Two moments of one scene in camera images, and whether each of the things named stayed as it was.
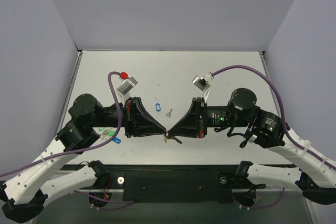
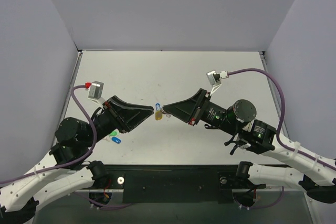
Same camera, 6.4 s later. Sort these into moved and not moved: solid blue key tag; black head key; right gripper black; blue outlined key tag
Moved: right gripper black; black head key
Not moved: solid blue key tag; blue outlined key tag
